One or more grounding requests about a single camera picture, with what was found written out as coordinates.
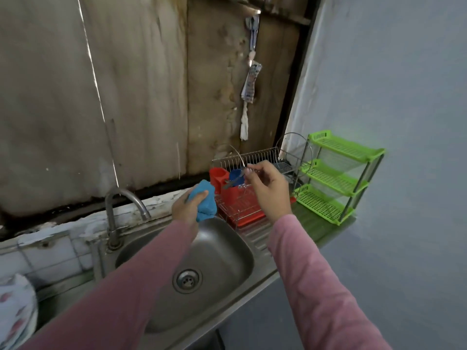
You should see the white hanging cloth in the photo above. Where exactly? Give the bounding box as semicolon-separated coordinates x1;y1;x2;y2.
239;14;264;141

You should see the green plastic shelf rack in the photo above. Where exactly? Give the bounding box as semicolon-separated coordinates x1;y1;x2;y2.
293;129;386;227

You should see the stainless steel sink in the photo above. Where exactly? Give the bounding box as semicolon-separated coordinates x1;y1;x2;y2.
91;193;359;350

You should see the green checkered tile countertop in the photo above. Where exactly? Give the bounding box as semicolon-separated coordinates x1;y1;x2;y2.
33;269;99;329

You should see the person's left hand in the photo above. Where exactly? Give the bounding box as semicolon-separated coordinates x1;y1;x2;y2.
171;187;201;229

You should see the chrome faucet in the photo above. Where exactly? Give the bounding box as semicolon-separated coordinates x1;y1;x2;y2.
104;187;153;251

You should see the blue cleaning cloth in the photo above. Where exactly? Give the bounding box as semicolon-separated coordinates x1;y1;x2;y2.
188;179;219;223

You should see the person's right hand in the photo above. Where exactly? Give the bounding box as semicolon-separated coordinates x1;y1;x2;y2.
244;159;294;225

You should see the person's right forearm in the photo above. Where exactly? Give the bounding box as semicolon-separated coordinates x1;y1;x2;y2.
266;213;395;350

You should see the metal wire dish rack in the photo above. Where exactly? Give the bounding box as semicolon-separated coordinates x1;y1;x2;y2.
212;132;315;216

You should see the stack of floral plates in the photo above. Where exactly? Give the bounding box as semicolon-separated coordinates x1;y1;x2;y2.
0;273;39;350

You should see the wire dish rack red tray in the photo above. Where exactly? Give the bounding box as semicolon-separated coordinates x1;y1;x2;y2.
219;187;296;230

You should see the weathered wooden board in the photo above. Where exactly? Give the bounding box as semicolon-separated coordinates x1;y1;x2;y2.
0;0;322;223

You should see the person's left forearm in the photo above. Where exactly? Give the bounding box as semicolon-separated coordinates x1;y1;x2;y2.
22;218;197;350

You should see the red plastic cutlery cup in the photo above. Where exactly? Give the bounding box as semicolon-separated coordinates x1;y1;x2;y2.
209;167;231;195

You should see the blue rice paddle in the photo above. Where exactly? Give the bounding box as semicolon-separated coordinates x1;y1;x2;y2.
228;167;245;188

